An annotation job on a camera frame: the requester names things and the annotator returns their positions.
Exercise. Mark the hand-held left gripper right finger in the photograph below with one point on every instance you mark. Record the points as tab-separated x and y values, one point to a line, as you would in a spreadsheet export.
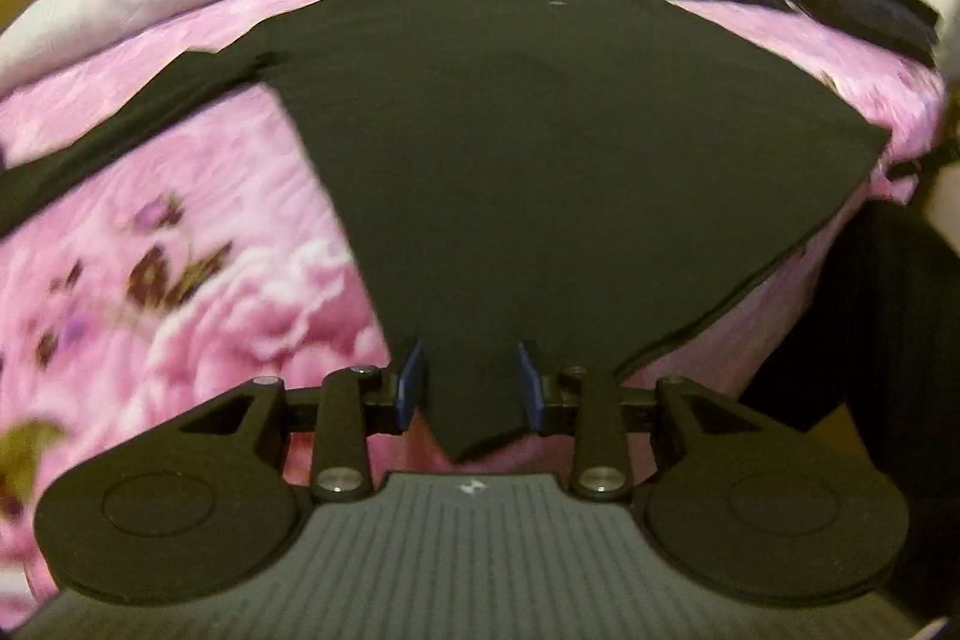
529	394

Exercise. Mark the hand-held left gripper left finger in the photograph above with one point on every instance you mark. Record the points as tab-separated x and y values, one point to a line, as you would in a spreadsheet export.
411	386

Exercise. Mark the dark grey t-shirt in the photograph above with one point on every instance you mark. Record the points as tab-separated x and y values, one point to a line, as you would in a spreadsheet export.
525	160

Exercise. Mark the pink floral blanket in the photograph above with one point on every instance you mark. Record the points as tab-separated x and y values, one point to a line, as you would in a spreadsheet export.
187	197

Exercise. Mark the person's dark trouser leg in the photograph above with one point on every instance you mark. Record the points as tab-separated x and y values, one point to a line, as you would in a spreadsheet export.
877	325

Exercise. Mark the dark brown garment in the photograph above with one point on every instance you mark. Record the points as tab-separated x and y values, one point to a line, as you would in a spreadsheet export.
862	3

